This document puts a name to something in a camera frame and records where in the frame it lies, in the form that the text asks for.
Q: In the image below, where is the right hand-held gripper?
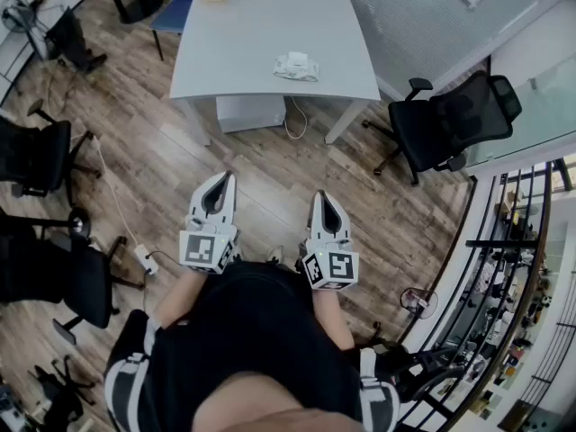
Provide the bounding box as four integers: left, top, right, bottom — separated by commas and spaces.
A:
300, 189, 361, 293

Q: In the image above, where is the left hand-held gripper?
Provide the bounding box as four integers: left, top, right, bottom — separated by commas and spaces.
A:
178, 171, 240, 276

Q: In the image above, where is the white wet wipe pack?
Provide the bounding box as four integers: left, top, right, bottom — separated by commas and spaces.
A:
273, 50, 321, 83

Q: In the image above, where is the person's right forearm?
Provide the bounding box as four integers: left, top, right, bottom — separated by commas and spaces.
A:
312, 285, 357, 351

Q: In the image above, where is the person's left forearm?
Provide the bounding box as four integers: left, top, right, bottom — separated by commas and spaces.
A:
154, 265, 212, 330

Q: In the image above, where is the white power strip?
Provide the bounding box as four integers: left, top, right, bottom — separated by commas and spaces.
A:
133, 242, 160, 276

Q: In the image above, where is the grey drawer cabinet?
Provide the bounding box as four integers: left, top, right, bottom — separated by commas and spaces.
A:
215, 94, 288, 135

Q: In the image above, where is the person's black clothed torso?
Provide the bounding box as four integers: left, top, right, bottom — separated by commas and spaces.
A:
103, 258, 402, 432

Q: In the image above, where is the round black stand base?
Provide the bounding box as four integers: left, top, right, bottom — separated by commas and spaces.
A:
67, 206, 94, 240

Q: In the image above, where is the black mesh office chair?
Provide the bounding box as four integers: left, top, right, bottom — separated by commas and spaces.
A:
361, 70, 524, 188

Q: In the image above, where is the black padded office chair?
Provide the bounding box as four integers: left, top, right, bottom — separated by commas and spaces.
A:
0, 207, 146, 347

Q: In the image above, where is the black armless office chair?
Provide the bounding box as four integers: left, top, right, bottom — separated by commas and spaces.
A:
0, 98, 103, 207

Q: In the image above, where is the blue chair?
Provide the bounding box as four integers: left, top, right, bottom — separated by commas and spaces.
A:
149, 0, 202, 62

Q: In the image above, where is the black metal railing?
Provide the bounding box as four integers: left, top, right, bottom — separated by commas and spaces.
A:
395, 157, 576, 432

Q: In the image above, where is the black chair star base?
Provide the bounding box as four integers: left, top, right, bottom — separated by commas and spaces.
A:
26, 355, 98, 432

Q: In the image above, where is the long white power cable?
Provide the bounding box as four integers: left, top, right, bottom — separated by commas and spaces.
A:
91, 134, 141, 249

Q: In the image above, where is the white looped floor cable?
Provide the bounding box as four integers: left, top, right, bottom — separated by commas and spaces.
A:
283, 96, 310, 141

